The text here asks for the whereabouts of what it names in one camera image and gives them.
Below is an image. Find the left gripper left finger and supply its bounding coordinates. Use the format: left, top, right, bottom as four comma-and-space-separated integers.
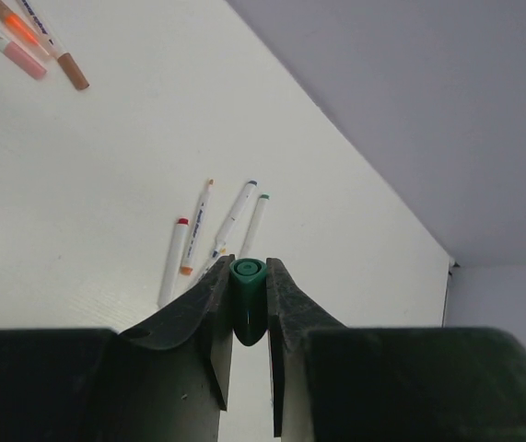
117, 256, 235, 441

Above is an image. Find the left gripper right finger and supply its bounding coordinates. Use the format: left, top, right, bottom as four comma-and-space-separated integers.
266, 258, 345, 441

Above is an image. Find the long white green-tip pen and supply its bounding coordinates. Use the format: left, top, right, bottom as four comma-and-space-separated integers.
229, 258, 267, 347

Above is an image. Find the red marker pen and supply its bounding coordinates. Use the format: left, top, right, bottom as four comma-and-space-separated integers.
158, 217, 189, 308

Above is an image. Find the green marker pen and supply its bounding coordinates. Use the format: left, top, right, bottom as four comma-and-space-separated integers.
239, 193, 270, 259

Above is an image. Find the peach orange marker pen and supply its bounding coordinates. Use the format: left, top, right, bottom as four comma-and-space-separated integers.
180, 179, 215, 276

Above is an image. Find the blue marker pen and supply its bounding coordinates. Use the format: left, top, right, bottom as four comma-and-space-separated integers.
211, 180, 258, 258

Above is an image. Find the yellow marker pen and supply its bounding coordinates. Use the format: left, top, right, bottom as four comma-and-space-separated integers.
195, 250, 220, 283

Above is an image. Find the pink marker pen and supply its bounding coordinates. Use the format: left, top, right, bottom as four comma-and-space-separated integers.
0, 30, 46, 80

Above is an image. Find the tan orange highlighter pen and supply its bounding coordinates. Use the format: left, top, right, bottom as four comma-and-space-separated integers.
0, 0, 53, 59

